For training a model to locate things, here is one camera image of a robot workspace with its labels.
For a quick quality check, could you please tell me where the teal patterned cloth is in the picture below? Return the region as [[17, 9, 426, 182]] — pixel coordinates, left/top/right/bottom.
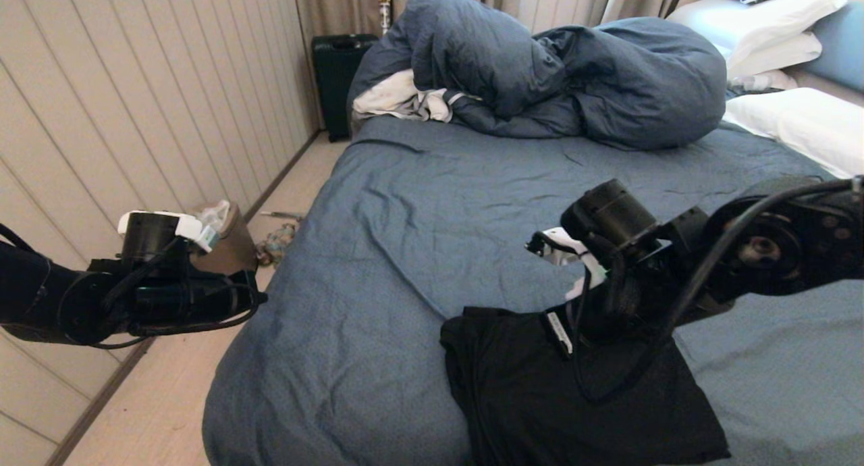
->
[[256, 222, 300, 268]]

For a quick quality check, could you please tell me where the crumpled dark blue duvet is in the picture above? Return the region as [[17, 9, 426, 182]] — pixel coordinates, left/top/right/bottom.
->
[[348, 0, 728, 151]]

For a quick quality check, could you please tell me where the flat white pillow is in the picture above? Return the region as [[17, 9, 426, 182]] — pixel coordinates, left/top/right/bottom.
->
[[724, 31, 824, 80]]

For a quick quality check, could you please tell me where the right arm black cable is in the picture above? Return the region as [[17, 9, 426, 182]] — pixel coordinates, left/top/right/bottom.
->
[[570, 179, 864, 406]]

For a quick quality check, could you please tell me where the large white pillow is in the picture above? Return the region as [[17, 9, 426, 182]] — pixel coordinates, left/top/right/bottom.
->
[[667, 0, 848, 61]]

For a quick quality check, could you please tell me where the long white pillow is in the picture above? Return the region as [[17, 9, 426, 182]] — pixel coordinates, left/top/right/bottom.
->
[[724, 87, 864, 180]]

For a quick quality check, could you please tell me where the blue padded headboard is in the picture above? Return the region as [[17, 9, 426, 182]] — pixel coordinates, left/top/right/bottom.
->
[[809, 2, 864, 93]]

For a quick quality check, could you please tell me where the black suitcase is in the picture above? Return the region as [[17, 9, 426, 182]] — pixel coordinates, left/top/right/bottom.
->
[[312, 34, 379, 143]]

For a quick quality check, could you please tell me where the clear plastic bin bag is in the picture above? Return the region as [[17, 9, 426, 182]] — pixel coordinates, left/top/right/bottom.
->
[[199, 200, 232, 229]]

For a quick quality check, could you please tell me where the black printed t-shirt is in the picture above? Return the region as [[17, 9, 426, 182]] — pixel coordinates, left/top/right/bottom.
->
[[441, 306, 732, 466]]

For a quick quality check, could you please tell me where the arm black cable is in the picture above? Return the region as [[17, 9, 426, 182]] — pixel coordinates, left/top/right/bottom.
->
[[570, 179, 864, 406], [0, 224, 263, 350]]

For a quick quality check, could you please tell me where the white sheer curtain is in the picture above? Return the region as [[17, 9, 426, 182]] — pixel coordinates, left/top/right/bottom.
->
[[516, 0, 616, 34]]

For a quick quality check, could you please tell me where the small white pillow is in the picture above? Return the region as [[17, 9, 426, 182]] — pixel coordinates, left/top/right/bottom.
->
[[729, 70, 799, 91]]

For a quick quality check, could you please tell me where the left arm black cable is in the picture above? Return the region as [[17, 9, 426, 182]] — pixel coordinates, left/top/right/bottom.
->
[[0, 224, 263, 350]]

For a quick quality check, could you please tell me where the bed with blue sheet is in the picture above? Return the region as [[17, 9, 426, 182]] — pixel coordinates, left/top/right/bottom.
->
[[201, 115, 864, 466]]

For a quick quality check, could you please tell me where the bronze trash bin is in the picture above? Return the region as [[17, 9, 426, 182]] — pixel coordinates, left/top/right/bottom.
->
[[192, 203, 259, 274]]

